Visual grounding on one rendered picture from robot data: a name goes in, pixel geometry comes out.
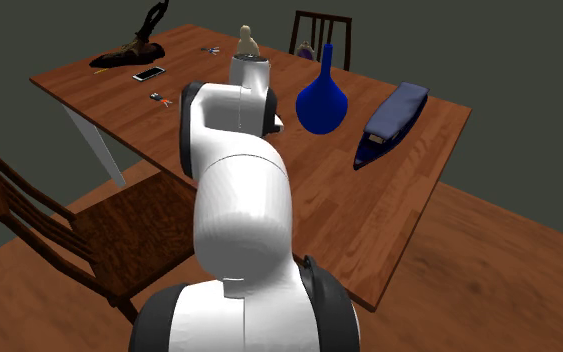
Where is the small purple pouch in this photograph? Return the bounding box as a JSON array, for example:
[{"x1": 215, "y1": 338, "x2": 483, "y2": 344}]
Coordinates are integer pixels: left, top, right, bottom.
[{"x1": 296, "y1": 40, "x2": 315, "y2": 62}]

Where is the blue long-necked vase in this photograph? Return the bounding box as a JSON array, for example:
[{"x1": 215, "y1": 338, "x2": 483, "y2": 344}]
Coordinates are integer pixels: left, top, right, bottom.
[{"x1": 294, "y1": 43, "x2": 349, "y2": 136}]

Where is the blue model boat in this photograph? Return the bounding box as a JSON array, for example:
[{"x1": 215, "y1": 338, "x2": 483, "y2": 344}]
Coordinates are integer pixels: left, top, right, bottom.
[{"x1": 352, "y1": 81, "x2": 431, "y2": 171}]

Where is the dark wooden slatted chair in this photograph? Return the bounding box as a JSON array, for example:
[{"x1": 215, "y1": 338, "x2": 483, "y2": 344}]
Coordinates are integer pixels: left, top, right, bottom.
[
  {"x1": 0, "y1": 143, "x2": 215, "y2": 326},
  {"x1": 288, "y1": 10, "x2": 353, "y2": 72}
]

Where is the dark driftwood sculpture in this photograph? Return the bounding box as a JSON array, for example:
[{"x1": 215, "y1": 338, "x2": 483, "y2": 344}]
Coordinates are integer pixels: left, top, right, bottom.
[{"x1": 88, "y1": 0, "x2": 171, "y2": 69}]

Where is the brown wooden table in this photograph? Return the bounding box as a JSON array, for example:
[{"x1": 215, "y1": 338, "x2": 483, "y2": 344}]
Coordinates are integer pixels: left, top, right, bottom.
[{"x1": 29, "y1": 23, "x2": 473, "y2": 313}]

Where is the beige bust figure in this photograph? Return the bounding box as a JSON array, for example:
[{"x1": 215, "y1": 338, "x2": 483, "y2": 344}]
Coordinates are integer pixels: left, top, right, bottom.
[{"x1": 235, "y1": 24, "x2": 261, "y2": 58}]

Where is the white smartphone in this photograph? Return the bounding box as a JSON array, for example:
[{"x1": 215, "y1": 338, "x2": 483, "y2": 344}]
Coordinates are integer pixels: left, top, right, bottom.
[{"x1": 132, "y1": 66, "x2": 167, "y2": 83}]

